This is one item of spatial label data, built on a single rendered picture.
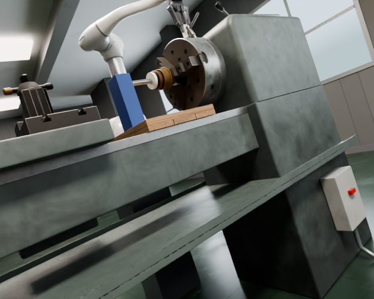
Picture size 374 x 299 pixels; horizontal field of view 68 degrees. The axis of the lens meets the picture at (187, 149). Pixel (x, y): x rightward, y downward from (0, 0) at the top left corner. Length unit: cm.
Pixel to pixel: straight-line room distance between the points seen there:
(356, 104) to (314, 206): 278
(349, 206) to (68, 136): 122
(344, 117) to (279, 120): 289
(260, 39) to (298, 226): 83
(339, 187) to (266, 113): 49
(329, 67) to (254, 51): 285
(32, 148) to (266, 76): 96
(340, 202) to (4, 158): 129
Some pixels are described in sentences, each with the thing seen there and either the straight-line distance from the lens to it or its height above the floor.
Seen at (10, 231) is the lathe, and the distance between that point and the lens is 77.
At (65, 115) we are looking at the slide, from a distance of 78.
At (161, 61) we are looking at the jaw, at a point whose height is 117.
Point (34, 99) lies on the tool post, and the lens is 104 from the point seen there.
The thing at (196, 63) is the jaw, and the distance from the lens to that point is 115.
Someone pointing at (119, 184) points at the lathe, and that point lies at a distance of 82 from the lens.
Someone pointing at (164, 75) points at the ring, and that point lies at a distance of 116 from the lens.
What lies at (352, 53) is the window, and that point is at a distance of 399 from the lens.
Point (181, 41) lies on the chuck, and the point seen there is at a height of 120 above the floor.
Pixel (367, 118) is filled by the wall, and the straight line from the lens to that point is 404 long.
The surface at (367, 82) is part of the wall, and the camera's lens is 398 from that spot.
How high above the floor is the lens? 79
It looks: 1 degrees down
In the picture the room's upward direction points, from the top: 19 degrees counter-clockwise
